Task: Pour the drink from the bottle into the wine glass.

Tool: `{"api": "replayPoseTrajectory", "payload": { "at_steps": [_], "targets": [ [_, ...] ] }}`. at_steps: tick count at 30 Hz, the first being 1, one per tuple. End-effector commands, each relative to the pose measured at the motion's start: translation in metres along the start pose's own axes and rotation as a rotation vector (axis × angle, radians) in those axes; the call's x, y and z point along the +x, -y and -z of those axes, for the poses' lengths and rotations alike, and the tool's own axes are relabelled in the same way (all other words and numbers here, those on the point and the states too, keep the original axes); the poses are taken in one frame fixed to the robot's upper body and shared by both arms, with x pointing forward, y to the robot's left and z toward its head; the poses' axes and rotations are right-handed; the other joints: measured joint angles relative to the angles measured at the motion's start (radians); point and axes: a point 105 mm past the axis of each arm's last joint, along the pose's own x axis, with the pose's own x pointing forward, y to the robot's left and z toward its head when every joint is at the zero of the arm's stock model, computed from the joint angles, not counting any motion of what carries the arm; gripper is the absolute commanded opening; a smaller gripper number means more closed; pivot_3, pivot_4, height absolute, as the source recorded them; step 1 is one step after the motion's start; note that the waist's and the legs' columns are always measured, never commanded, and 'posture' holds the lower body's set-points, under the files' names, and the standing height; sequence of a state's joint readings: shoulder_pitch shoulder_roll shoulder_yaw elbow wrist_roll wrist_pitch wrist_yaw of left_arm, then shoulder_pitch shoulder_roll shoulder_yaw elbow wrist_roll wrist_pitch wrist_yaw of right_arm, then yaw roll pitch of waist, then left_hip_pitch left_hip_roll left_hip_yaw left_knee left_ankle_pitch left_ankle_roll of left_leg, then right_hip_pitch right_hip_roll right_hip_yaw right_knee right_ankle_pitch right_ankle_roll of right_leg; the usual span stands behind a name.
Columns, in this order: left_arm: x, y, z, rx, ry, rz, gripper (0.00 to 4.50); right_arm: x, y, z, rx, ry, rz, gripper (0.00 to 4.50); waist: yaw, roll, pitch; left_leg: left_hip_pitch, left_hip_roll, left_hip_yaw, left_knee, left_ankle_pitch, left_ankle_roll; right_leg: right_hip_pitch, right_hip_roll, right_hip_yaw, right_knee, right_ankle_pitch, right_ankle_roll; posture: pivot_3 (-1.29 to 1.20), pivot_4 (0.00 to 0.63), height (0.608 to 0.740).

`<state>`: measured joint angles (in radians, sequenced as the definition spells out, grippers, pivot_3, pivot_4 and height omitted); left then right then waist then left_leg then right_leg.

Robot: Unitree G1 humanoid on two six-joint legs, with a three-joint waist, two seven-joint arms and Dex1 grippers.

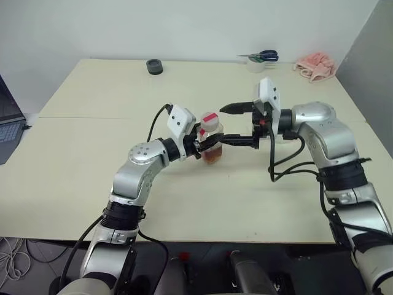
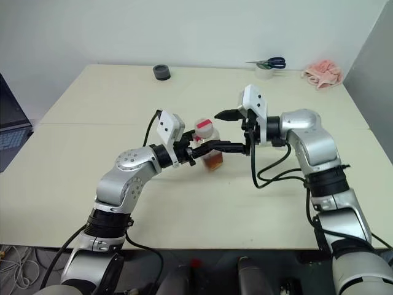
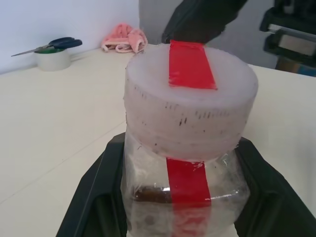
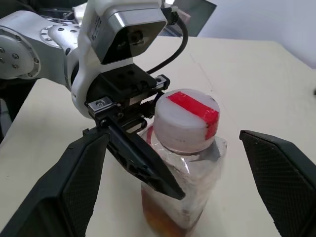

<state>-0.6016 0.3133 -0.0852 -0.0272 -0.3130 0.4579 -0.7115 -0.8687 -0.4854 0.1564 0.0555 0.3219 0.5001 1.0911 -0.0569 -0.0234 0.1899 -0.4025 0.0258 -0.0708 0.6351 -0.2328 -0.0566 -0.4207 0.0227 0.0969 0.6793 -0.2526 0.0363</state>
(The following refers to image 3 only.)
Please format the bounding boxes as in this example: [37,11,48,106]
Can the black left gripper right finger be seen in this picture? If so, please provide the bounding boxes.
[232,136,316,237]

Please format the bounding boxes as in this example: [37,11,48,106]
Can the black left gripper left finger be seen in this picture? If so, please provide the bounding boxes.
[55,133,129,237]

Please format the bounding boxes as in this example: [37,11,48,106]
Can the clear bottle with white cap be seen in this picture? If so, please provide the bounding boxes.
[118,40,259,237]

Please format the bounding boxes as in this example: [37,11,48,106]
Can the white tape roll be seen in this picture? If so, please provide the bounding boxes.
[34,48,71,73]

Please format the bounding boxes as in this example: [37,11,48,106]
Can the black machine with silver panel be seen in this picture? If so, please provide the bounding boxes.
[258,6,316,76]

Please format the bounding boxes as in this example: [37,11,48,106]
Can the pink cloth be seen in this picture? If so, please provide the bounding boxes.
[100,23,149,54]

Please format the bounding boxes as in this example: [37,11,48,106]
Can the black bulky object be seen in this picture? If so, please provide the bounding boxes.
[161,0,248,47]

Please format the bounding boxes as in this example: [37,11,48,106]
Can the blue handled scissors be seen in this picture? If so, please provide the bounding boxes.
[11,37,83,57]

